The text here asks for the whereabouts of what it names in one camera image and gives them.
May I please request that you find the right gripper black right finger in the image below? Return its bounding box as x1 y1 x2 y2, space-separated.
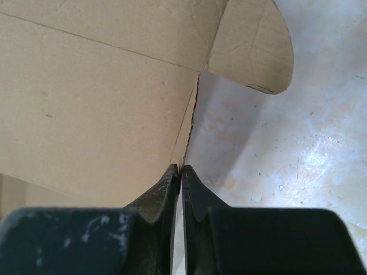
181 165 229 222

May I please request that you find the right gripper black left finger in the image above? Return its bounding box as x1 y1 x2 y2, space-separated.
123 163 180 224

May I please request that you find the brown cardboard box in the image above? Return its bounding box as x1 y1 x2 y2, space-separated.
1 1 294 214

